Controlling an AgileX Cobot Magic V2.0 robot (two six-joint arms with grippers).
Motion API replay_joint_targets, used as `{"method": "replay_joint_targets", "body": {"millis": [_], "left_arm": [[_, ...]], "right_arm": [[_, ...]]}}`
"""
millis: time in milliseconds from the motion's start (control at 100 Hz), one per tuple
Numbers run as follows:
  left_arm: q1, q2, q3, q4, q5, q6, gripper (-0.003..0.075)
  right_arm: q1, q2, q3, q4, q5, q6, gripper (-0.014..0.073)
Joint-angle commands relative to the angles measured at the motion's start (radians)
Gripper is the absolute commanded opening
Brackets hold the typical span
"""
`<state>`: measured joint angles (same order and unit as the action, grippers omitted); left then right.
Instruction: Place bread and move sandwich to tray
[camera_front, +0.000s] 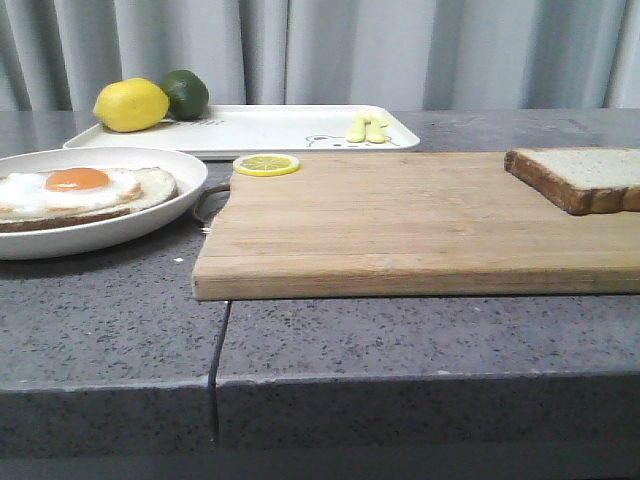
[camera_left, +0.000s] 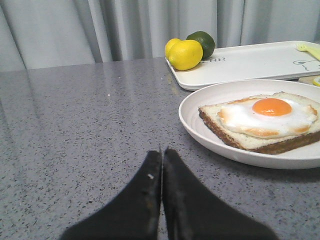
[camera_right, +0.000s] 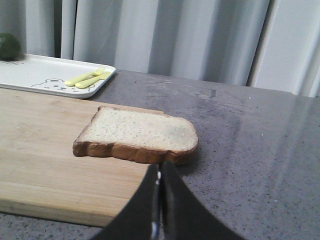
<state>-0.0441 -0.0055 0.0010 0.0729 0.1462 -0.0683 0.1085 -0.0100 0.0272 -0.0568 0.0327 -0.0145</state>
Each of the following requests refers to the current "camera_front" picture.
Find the grey pleated curtain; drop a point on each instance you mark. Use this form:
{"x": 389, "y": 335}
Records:
{"x": 402, "y": 55}

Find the pale yellow plastic fork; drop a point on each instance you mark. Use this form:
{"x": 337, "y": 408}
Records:
{"x": 357, "y": 132}

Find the white round plate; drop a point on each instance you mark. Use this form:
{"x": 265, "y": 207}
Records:
{"x": 189, "y": 172}

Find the white rectangular bear tray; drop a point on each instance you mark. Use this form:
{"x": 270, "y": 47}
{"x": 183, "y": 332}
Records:
{"x": 229, "y": 131}

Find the green lime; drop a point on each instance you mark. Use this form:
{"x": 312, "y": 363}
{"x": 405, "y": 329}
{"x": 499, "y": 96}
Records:
{"x": 187, "y": 93}

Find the yellow lemon slice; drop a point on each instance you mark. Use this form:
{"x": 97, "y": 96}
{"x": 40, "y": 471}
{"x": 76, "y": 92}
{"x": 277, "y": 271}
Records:
{"x": 266, "y": 165}

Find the wooden cutting board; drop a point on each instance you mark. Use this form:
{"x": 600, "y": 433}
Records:
{"x": 407, "y": 224}

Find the whole yellow lemon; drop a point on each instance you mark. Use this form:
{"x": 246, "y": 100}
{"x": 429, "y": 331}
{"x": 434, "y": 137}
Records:
{"x": 131, "y": 105}

